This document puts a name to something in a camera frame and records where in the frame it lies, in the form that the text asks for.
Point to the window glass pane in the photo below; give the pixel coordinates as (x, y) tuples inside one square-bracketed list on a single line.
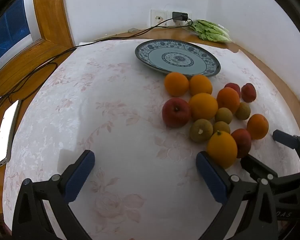
[(12, 25)]

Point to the large red apple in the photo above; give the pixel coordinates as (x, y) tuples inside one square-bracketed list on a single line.
[(176, 112)]

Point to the blue patterned ceramic plate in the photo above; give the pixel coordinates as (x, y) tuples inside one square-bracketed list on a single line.
[(177, 60)]

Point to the white smartphone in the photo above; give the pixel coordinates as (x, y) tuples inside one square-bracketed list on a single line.
[(6, 132)]

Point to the white inner window frame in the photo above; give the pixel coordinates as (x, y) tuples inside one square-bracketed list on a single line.
[(31, 17)]

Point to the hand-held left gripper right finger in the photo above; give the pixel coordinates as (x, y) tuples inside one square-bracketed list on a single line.
[(211, 177)]

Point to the wooden window frame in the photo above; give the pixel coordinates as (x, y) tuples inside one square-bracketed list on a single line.
[(50, 10)]

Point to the small grey block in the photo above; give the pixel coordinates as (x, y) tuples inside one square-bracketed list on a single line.
[(133, 30)]

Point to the white wall socket with hole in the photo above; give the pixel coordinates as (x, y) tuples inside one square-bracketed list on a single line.
[(158, 17)]

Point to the white floral tablecloth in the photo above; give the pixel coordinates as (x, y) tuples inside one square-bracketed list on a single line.
[(115, 130)]

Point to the bagged romaine lettuce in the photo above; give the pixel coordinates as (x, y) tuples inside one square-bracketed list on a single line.
[(210, 31)]

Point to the black power adapter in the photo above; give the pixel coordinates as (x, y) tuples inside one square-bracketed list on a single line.
[(180, 16)]

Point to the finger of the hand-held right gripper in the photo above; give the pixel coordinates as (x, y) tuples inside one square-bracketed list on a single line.
[(257, 167), (285, 138)]

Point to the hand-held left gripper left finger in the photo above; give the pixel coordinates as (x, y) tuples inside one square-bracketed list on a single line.
[(80, 177)]

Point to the small red apple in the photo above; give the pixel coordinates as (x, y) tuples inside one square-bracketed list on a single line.
[(248, 92), (242, 142), (233, 87)]

